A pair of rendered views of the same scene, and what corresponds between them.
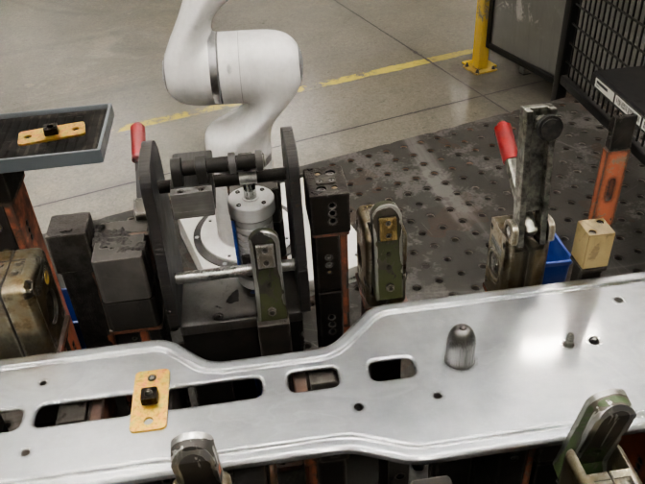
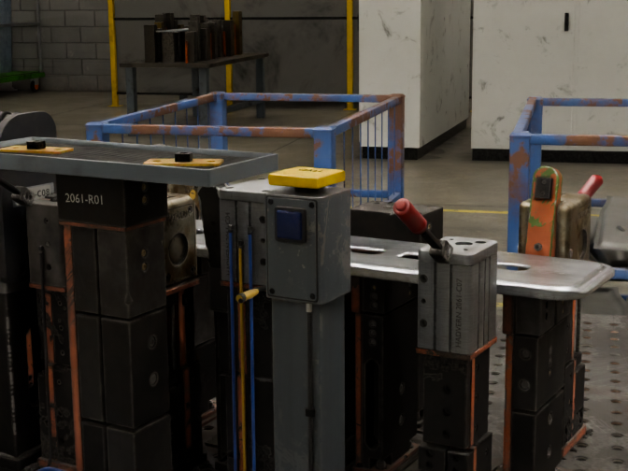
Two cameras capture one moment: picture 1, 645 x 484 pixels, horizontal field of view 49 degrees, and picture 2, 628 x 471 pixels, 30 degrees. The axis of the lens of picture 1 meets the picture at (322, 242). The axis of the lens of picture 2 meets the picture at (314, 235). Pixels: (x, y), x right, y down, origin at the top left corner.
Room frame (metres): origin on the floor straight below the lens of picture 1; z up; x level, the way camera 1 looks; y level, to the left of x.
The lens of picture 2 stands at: (1.77, 1.42, 1.34)
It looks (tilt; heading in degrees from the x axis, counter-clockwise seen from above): 12 degrees down; 216
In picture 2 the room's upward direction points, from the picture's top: 1 degrees counter-clockwise
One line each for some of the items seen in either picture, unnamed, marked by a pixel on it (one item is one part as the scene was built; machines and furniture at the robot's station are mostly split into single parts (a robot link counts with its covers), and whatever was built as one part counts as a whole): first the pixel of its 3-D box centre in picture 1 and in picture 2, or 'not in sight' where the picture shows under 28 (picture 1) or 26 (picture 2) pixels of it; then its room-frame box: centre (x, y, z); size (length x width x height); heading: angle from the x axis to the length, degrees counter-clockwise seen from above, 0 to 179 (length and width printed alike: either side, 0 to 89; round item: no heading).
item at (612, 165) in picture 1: (585, 281); not in sight; (0.72, -0.35, 0.95); 0.03 x 0.01 x 0.50; 96
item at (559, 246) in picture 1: (532, 267); not in sight; (1.01, -0.39, 0.74); 0.11 x 0.10 x 0.09; 96
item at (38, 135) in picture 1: (51, 130); (35, 146); (0.83, 0.34, 1.17); 0.08 x 0.04 x 0.01; 105
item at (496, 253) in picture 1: (506, 326); not in sight; (0.72, -0.25, 0.88); 0.07 x 0.06 x 0.35; 6
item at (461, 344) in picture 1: (461, 348); not in sight; (0.55, -0.14, 1.02); 0.03 x 0.03 x 0.07
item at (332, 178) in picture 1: (331, 305); not in sight; (0.75, -0.01, 0.91); 0.07 x 0.05 x 0.42; 6
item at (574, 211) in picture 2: not in sight; (549, 321); (0.27, 0.76, 0.88); 0.15 x 0.11 x 0.36; 6
